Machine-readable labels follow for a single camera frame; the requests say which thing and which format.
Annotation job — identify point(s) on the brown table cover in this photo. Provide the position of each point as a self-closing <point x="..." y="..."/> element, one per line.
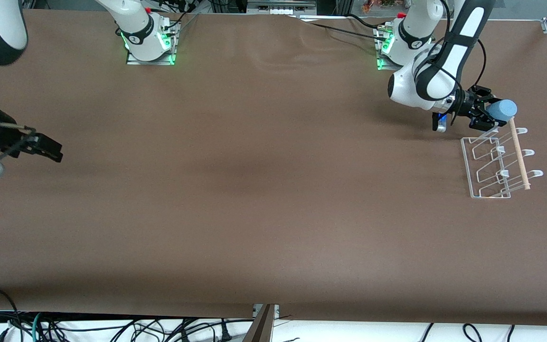
<point x="273" y="190"/>

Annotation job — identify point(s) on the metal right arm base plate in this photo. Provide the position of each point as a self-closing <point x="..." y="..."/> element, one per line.
<point x="152" y="61"/>

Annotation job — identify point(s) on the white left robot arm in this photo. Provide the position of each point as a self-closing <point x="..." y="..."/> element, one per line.
<point x="416" y="85"/>

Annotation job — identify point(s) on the grey metal rail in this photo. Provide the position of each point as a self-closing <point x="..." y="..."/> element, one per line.
<point x="280" y="4"/>

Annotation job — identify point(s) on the dark wooden beam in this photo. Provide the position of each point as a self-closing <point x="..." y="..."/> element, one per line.
<point x="260" y="327"/>

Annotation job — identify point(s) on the wooden rod of rack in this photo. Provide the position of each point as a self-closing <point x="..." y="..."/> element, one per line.
<point x="520" y="159"/>

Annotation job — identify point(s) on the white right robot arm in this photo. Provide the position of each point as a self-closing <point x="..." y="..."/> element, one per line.
<point x="138" y="28"/>

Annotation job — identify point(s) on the light blue plastic cup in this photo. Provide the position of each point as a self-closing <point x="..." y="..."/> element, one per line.
<point x="504" y="109"/>

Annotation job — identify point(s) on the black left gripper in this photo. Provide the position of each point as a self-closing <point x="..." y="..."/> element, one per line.
<point x="470" y="104"/>

